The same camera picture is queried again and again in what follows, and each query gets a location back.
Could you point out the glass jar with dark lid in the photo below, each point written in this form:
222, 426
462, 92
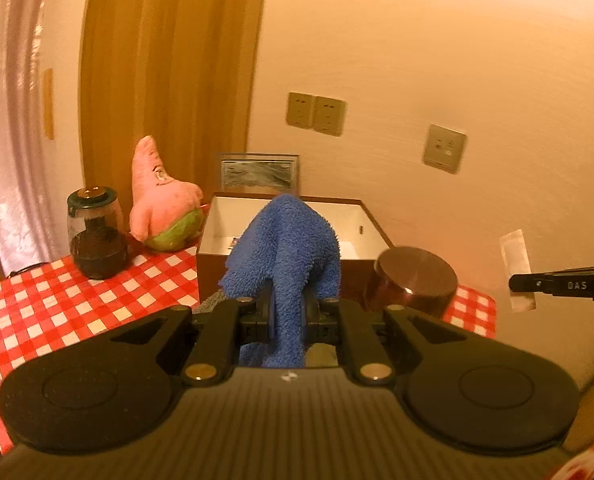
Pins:
99, 250

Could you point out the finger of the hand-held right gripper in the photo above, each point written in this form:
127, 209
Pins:
529, 283

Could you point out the blue towel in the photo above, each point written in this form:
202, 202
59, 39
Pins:
287, 245

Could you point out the sheer patterned curtain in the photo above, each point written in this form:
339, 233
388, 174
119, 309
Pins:
12, 110

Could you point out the brown cylindrical tin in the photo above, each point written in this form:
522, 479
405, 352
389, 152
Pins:
417, 270

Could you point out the brown cardboard box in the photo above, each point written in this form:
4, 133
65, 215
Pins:
212, 275

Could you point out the beige wall socket with round holes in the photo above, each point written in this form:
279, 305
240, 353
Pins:
444, 149

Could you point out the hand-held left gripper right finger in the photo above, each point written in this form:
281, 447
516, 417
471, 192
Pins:
317, 322

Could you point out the tan curtain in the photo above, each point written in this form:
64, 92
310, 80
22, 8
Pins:
167, 60

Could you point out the red white checked tablecloth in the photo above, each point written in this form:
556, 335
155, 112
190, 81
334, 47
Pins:
52, 310

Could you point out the clear plastic wall strip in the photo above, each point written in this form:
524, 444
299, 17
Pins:
517, 255

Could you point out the pink star plush toy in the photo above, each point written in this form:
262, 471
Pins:
157, 200

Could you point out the framed picture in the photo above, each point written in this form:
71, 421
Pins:
257, 172

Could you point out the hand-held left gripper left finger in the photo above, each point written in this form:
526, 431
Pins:
259, 320

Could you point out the red white printed cloth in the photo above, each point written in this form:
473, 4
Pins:
587, 465

